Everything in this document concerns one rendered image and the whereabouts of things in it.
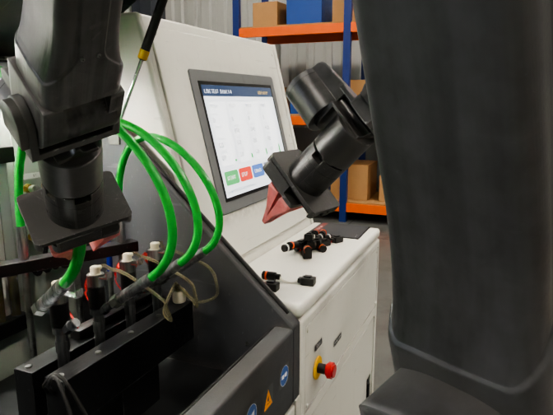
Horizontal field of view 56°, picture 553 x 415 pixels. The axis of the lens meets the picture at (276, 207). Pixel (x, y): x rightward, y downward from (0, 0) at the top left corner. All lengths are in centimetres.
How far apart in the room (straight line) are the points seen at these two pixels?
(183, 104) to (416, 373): 105
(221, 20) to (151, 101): 707
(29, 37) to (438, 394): 34
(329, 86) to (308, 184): 13
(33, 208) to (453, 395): 49
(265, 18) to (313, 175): 597
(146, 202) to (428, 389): 97
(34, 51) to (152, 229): 75
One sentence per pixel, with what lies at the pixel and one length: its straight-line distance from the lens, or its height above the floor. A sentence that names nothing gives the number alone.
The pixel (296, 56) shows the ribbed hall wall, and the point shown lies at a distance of 765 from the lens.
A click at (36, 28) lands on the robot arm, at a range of 40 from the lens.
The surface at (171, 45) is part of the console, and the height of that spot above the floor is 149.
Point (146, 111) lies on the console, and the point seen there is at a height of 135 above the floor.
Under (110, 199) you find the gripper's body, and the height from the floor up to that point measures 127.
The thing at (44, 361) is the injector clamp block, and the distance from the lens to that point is 91.
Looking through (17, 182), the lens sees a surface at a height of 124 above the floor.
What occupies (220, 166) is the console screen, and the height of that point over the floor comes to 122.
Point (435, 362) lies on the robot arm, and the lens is 18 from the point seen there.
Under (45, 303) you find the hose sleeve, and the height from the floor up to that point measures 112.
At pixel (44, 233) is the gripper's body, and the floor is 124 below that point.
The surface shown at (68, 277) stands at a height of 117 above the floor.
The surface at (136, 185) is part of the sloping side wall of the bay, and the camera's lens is 112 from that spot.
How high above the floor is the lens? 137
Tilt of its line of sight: 11 degrees down
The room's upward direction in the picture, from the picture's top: straight up
